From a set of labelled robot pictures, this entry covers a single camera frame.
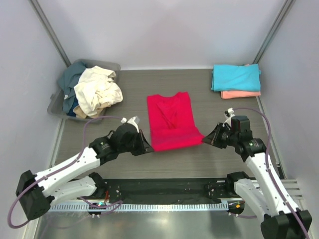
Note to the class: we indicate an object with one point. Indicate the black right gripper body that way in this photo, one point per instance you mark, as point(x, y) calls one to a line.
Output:
point(228, 137)

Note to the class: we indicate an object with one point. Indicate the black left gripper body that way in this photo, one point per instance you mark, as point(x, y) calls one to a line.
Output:
point(135, 146)

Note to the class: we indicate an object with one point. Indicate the red pink t shirt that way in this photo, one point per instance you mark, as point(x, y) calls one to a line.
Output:
point(172, 125)

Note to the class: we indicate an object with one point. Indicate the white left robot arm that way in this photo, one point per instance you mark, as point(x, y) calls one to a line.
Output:
point(38, 192)

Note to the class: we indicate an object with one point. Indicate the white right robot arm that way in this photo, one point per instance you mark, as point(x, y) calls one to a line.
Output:
point(279, 215)

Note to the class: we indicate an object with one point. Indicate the folded salmon t shirt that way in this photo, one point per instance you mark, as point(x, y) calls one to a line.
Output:
point(238, 94)

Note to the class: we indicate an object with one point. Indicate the tan t shirt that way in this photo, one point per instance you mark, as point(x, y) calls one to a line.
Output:
point(80, 114)

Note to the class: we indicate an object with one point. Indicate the cream white t shirt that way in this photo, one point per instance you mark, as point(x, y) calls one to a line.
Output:
point(96, 88)

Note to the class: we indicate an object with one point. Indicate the folded turquoise t shirt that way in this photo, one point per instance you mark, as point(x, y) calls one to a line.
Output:
point(236, 78)

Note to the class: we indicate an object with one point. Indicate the dark blue t shirt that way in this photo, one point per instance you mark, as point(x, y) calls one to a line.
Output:
point(71, 111)

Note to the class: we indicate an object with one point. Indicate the grey-blue t shirt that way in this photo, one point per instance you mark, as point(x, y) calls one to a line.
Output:
point(68, 80)

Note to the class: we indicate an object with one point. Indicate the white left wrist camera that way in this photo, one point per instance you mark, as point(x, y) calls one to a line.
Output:
point(133, 121)

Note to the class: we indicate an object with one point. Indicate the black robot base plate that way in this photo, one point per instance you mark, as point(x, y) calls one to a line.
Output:
point(173, 191)

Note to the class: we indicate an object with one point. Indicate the slotted cable duct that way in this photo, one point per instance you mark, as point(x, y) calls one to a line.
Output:
point(84, 207)

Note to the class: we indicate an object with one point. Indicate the right corner aluminium post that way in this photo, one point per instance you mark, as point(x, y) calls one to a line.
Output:
point(282, 14)

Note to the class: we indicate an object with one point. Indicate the corner aluminium post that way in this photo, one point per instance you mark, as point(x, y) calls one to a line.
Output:
point(50, 31)
point(282, 14)

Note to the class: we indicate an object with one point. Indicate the left corner aluminium post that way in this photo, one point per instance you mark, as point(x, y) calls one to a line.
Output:
point(50, 31)

